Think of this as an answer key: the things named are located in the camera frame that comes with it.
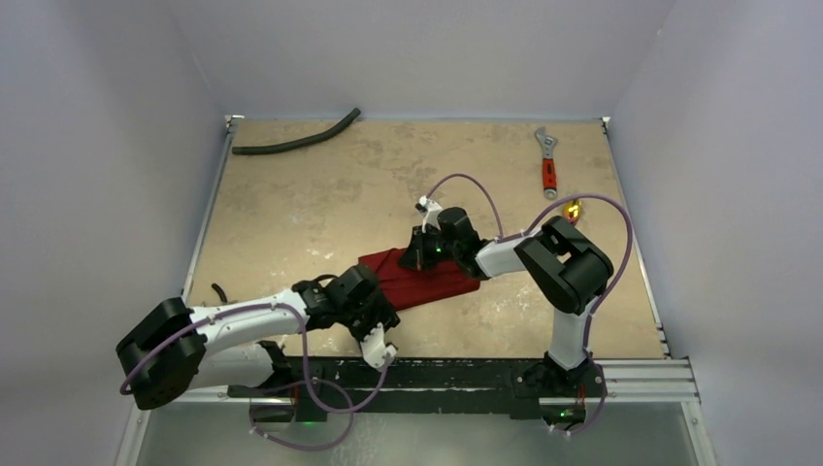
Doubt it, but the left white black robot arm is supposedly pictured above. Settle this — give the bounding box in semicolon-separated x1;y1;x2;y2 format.
115;264;400;411

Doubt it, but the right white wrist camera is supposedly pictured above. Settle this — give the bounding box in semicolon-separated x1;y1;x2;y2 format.
414;196;443;233

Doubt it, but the aluminium rail frame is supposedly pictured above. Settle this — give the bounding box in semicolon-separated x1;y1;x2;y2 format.
114;116;718;466

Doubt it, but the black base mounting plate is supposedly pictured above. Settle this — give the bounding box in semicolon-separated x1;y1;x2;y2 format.
227;357;609;424

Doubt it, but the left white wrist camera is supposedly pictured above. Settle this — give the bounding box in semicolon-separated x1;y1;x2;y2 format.
359;322;398;371

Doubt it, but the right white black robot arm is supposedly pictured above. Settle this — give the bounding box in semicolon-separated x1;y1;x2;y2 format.
398;207;614;395

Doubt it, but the adjustable wrench red handle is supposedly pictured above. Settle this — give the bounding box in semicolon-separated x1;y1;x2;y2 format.
534;127;558;200

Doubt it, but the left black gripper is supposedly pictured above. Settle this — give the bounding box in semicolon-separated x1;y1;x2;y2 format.
338;290;398;350

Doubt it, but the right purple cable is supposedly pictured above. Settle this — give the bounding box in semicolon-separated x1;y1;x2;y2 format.
424;173;636;439

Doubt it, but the dark red cloth napkin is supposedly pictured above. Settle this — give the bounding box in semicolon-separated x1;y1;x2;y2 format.
358;248;481;311

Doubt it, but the black foam tube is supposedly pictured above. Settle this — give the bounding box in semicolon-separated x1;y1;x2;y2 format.
232;108;362;156

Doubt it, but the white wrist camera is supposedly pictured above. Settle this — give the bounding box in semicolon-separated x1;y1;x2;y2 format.
414;196;443;233
359;322;398;371

